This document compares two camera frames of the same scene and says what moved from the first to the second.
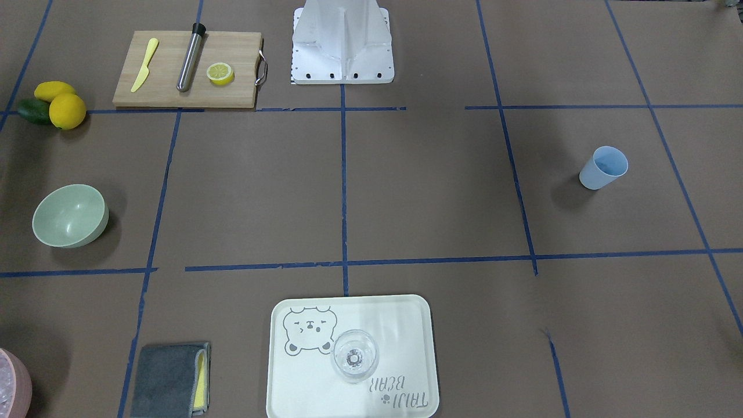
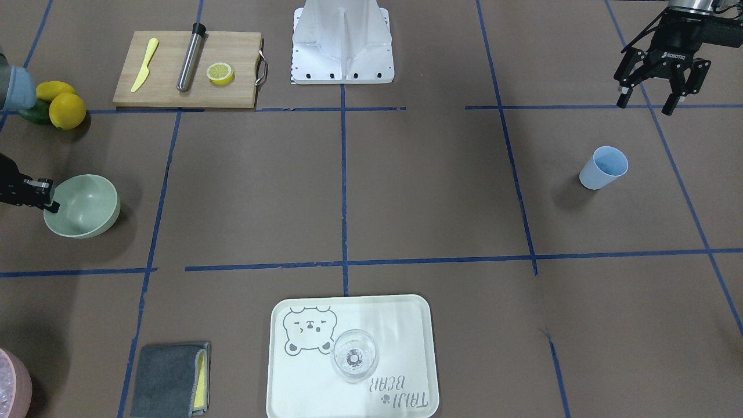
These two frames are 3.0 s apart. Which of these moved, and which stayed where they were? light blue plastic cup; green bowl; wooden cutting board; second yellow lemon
Moved: green bowl
Stayed: second yellow lemon; light blue plastic cup; wooden cutting board
